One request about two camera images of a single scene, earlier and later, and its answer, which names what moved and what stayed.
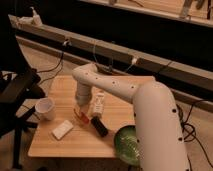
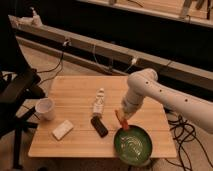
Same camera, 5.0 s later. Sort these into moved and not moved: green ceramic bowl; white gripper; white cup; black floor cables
Moved: white gripper
Not moved: white cup; black floor cables; green ceramic bowl
